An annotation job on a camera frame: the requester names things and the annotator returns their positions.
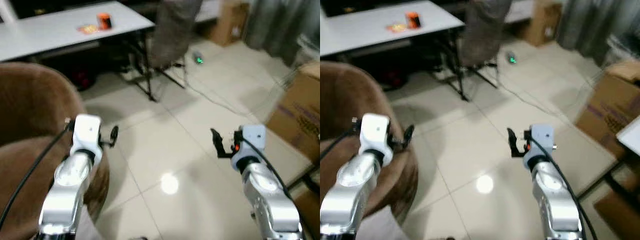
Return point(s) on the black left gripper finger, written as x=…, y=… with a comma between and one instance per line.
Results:
x=409, y=134
x=114, y=135

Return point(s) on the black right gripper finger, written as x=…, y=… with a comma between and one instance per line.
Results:
x=216, y=141
x=512, y=141

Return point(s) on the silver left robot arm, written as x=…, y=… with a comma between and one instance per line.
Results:
x=70, y=185
x=350, y=185

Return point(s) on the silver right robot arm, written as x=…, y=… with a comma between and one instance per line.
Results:
x=552, y=195
x=267, y=195

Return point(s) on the brown sofa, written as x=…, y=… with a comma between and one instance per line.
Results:
x=30, y=110
x=345, y=95

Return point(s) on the dark red object under table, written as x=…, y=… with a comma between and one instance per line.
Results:
x=81, y=79
x=395, y=78

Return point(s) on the black tripod stand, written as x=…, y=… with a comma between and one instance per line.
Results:
x=462, y=82
x=150, y=82

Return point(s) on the printed cardboard box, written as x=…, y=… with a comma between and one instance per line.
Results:
x=300, y=115
x=607, y=110

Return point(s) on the small white table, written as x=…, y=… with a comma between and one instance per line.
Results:
x=631, y=136
x=302, y=176

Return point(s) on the small device with green light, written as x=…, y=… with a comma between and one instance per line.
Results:
x=511, y=58
x=198, y=58

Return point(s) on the low brown cardboard box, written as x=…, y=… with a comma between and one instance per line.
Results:
x=311, y=212
x=620, y=215

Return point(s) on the orange snack packet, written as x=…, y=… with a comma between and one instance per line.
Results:
x=88, y=30
x=398, y=28

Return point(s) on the orange can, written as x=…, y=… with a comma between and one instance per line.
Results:
x=413, y=20
x=104, y=21

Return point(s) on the long white table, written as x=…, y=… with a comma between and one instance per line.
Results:
x=50, y=32
x=360, y=30

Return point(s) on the plain cardboard box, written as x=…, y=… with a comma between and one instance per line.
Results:
x=230, y=22
x=542, y=22

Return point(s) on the grey curtain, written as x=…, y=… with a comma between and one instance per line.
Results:
x=280, y=27
x=595, y=25

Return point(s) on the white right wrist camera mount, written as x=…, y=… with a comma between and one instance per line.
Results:
x=252, y=142
x=541, y=142

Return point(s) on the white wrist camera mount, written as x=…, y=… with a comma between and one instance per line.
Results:
x=375, y=130
x=541, y=142
x=86, y=131
x=252, y=142

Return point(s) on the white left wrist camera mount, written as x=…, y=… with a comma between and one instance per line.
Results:
x=375, y=130
x=86, y=131

